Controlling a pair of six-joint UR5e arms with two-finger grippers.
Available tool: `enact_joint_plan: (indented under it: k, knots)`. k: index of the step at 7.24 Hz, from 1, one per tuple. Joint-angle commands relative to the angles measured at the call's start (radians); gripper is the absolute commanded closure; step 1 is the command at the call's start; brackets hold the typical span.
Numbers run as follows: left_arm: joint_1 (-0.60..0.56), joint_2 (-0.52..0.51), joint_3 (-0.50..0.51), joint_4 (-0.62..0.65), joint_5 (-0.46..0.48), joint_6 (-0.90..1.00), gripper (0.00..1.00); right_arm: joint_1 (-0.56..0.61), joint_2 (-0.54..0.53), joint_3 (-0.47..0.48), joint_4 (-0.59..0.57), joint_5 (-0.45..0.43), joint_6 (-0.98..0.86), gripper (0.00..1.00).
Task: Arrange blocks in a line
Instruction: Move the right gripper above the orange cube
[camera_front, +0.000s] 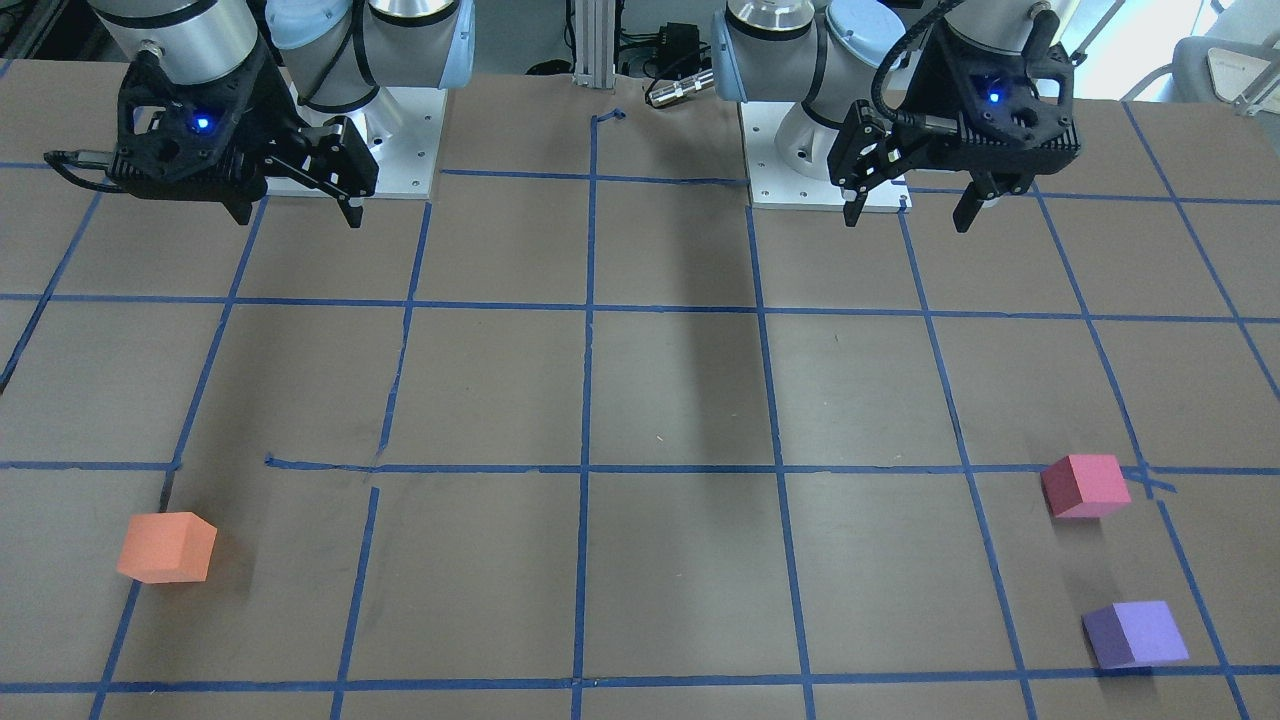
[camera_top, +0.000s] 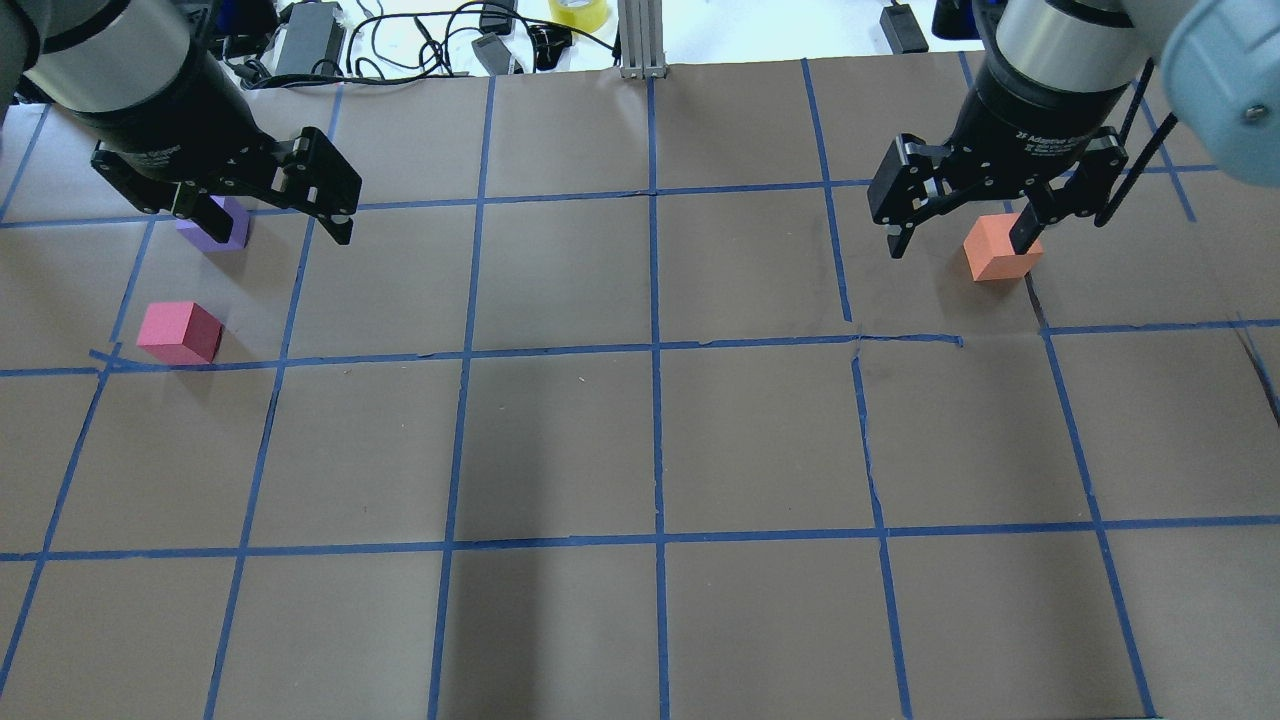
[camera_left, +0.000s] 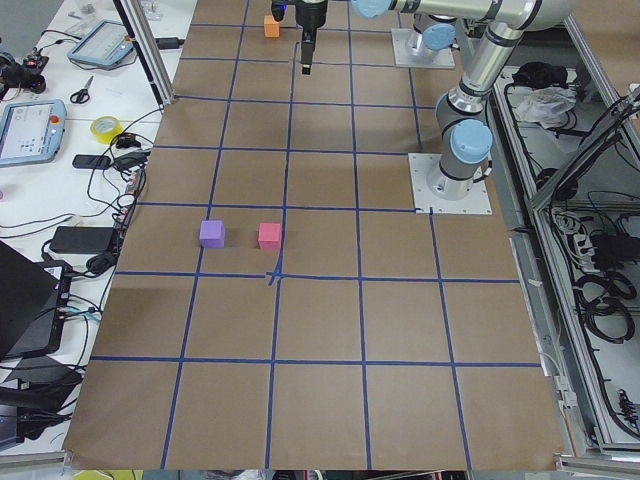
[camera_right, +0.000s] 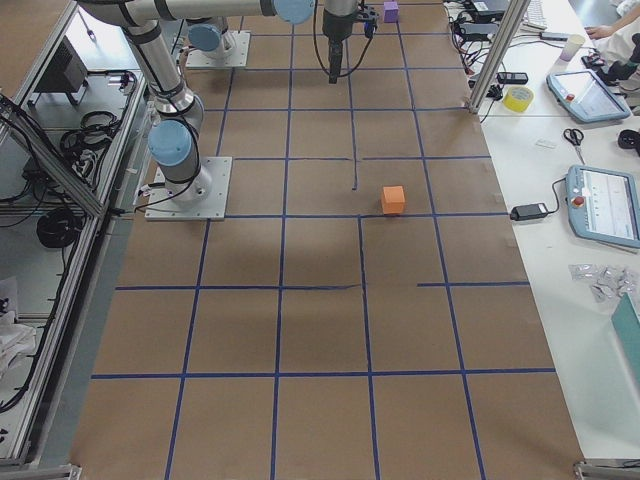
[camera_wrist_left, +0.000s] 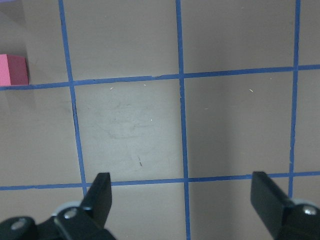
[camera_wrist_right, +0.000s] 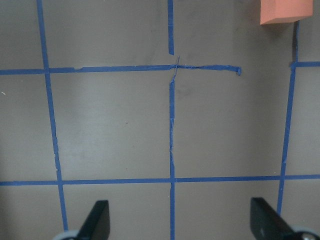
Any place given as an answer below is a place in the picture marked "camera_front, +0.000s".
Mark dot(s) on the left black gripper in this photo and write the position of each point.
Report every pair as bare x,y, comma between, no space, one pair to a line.
922,98

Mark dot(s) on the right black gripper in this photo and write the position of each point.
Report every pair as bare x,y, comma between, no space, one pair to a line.
268,112

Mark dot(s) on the orange foam cube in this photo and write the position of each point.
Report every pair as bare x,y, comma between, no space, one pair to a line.
167,547

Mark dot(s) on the purple foam cube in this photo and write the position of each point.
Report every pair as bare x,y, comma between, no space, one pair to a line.
1134,634

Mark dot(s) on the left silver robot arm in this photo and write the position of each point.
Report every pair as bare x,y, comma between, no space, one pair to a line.
827,58

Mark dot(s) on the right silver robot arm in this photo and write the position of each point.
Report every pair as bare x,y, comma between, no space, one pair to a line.
334,55

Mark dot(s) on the black power box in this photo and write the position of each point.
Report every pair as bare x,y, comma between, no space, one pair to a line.
677,45

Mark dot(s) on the silver cylindrical connector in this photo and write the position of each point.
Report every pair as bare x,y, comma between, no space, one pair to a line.
664,93

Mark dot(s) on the pink foam cube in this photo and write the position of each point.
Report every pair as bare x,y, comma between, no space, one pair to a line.
1084,486

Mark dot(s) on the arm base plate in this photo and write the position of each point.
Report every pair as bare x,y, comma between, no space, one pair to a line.
403,127
786,155

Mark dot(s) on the aluminium frame post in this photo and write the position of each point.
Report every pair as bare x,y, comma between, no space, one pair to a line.
595,41

